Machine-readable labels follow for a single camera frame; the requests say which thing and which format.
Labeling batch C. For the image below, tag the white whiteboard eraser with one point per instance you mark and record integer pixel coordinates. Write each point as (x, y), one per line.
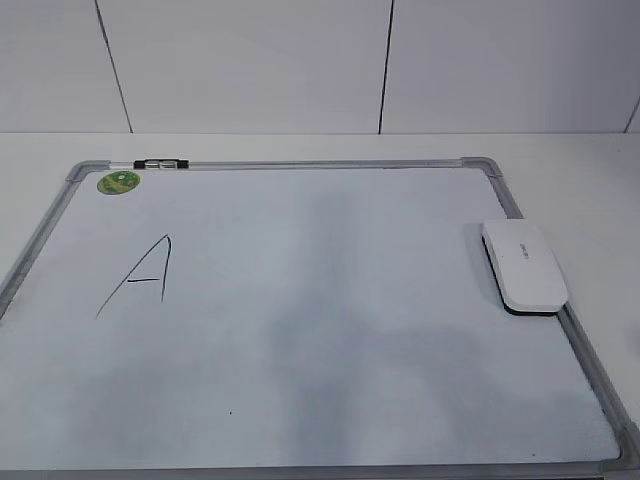
(528, 276)

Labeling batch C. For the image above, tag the round green sticker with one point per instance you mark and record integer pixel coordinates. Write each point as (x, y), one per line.
(118, 182)

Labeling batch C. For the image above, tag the white whiteboard grey frame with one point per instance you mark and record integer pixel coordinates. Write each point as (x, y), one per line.
(292, 320)

